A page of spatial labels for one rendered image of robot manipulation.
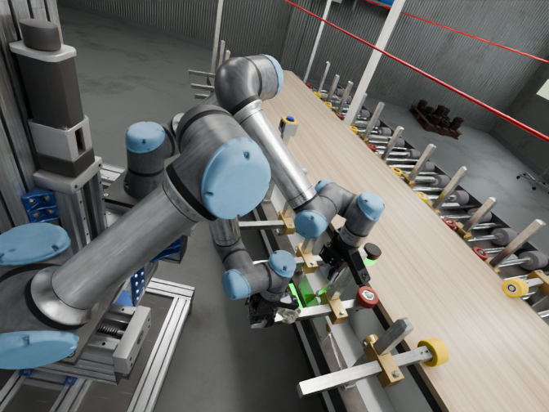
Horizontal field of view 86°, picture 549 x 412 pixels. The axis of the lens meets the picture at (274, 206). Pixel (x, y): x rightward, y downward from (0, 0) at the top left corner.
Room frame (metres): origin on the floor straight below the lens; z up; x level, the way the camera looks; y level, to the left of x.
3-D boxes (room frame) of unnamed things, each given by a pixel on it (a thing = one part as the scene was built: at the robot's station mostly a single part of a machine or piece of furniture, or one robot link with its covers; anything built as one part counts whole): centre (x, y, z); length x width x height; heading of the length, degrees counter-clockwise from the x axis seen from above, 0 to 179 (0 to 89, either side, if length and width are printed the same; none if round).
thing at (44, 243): (0.31, 0.41, 1.20); 0.13 x 0.12 x 0.14; 40
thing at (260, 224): (1.10, -0.03, 0.80); 0.44 x 0.03 x 0.04; 120
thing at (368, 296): (0.76, -0.45, 0.85); 0.08 x 0.08 x 0.11
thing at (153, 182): (0.80, 0.47, 1.09); 0.15 x 0.15 x 0.10
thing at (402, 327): (0.52, -0.44, 0.89); 0.04 x 0.04 x 0.48; 30
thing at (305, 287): (0.75, -0.28, 0.75); 0.26 x 0.01 x 0.10; 30
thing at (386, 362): (0.50, -0.45, 0.94); 0.14 x 0.06 x 0.05; 30
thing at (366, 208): (0.68, -0.24, 1.31); 0.09 x 0.08 x 0.11; 70
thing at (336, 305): (0.71, -0.33, 0.84); 0.14 x 0.06 x 0.05; 30
